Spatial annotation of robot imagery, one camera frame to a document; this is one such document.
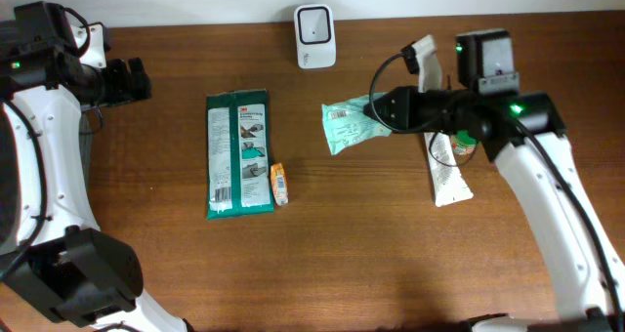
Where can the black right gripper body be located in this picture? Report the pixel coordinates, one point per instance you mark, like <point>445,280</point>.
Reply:
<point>406,102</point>

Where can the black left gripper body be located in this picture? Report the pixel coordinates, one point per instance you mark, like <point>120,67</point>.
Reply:
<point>113,85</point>

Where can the light green pouch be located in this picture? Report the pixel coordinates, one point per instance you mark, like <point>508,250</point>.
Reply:
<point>345,124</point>

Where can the green lid plastic jar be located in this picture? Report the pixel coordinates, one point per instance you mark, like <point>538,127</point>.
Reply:
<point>462,144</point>

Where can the white tube gold cap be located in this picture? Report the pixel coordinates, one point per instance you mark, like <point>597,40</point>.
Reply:
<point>449,185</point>

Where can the small orange box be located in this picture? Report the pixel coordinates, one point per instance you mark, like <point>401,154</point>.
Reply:
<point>279,184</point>

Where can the green 3M gloves package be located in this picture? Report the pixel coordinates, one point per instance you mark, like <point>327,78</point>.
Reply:
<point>238,155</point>

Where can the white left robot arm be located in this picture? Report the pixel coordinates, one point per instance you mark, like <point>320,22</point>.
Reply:
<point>56,257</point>

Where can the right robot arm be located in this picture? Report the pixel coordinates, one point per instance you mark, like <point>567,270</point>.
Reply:
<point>524,136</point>

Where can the dark mesh basket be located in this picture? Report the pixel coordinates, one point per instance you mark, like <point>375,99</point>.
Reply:
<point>86,137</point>

